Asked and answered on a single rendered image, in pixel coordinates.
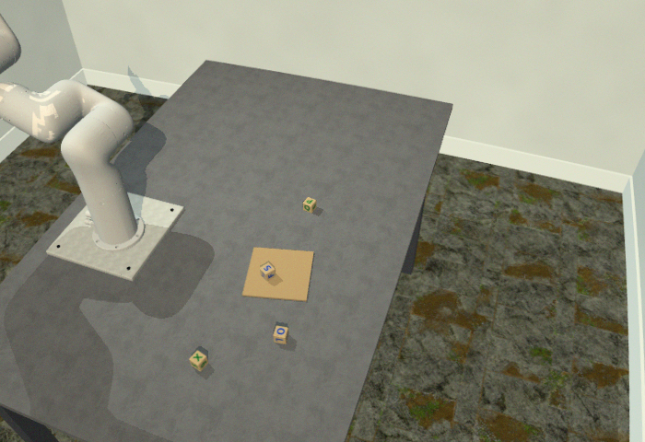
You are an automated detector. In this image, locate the tan flat mat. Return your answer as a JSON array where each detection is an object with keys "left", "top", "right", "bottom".
[{"left": 242, "top": 247, "right": 314, "bottom": 301}]

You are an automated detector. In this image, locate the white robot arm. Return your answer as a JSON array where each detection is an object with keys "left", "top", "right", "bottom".
[{"left": 0, "top": 14, "right": 145, "bottom": 252}]

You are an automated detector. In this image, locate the wooden letter block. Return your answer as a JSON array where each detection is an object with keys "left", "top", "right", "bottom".
[
  {"left": 274, "top": 326, "right": 289, "bottom": 344},
  {"left": 189, "top": 350, "right": 208, "bottom": 371},
  {"left": 303, "top": 197, "right": 317, "bottom": 213},
  {"left": 260, "top": 263, "right": 276, "bottom": 281}
]

